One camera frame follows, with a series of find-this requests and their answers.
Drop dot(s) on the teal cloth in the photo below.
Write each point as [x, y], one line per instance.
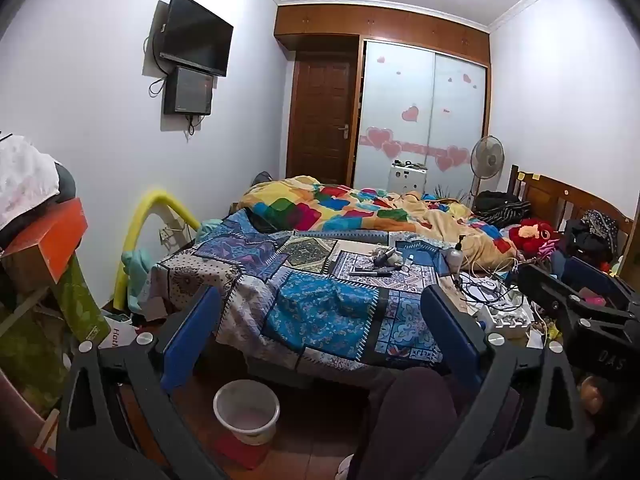
[135, 265]

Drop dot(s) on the wooden overhead cabinets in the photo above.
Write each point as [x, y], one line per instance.
[380, 22]

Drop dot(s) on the orange box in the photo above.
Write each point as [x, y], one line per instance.
[45, 245]

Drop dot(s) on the white plastic waste bin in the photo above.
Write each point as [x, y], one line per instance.
[245, 415]

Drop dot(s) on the small black wall monitor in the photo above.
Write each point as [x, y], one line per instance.
[187, 92]

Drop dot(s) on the red plush toy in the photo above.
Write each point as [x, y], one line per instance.
[532, 232]

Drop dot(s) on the green patterned bag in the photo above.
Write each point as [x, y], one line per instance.
[75, 290]

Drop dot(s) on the dark round object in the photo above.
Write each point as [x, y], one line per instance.
[261, 178]

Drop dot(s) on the yellow foam tube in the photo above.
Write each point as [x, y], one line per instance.
[150, 202]

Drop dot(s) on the person's purple pants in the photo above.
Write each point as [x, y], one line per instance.
[410, 420]

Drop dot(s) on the standing electric fan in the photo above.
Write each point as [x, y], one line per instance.
[487, 155]

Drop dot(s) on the brown wooden door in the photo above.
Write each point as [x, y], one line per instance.
[320, 110]

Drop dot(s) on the wooden bed headboard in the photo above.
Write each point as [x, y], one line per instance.
[550, 195]

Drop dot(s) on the blue patterned bed blanket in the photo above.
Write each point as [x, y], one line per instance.
[310, 310]

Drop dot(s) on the white plastic bag red print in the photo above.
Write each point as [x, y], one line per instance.
[117, 335]

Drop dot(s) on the group of pink heart stickers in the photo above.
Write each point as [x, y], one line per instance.
[380, 135]

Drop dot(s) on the colourful patchwork quilt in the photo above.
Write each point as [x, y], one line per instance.
[325, 205]

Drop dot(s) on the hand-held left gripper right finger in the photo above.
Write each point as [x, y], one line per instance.
[450, 330]

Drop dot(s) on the frosted sliding door wardrobe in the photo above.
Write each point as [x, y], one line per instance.
[400, 100]

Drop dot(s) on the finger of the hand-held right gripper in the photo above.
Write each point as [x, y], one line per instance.
[600, 275]
[540, 285]

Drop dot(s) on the grey pump bottle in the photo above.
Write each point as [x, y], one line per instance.
[454, 260]

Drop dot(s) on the crumpled white tissue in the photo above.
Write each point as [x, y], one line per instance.
[396, 257]

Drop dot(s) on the white round device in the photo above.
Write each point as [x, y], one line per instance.
[487, 285]

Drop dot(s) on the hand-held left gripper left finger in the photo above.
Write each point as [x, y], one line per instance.
[192, 330]

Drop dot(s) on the person's right hand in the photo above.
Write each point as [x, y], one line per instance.
[597, 395]

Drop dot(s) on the white tray of small items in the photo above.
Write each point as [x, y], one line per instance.
[505, 322]

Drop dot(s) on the small white cabinet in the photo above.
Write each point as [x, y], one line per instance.
[407, 177]

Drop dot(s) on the pile of black clothes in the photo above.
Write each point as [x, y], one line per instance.
[590, 237]

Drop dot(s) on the dark grey bag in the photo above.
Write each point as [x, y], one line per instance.
[67, 185]

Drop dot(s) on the white slipper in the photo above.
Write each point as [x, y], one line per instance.
[346, 467]

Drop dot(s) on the black hair tool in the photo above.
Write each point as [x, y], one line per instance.
[380, 258]

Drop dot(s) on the black wall television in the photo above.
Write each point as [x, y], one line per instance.
[197, 35]

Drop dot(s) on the black pen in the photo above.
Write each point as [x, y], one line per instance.
[372, 272]

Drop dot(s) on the black striped bag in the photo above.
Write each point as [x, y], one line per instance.
[500, 207]

